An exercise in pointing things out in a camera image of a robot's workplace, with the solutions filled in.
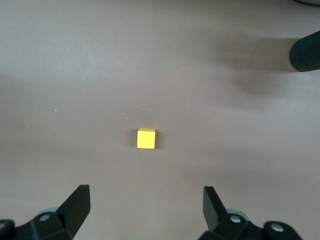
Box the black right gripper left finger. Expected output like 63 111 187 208
0 184 91 240

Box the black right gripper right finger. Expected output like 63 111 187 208
199 186 302 240

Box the yellow cube block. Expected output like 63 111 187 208
136 127 157 150

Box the brown table cover sheet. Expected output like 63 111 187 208
0 0 320 240

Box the black ribbed cylindrical object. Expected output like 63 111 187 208
289 30 320 73

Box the black looped cable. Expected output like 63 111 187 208
291 0 320 6

